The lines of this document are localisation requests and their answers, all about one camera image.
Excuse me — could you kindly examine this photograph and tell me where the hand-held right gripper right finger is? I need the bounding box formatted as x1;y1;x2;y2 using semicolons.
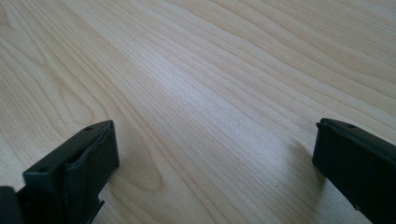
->
312;118;396;224

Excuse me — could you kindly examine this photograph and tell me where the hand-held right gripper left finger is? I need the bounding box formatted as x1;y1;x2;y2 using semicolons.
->
17;119;120;224

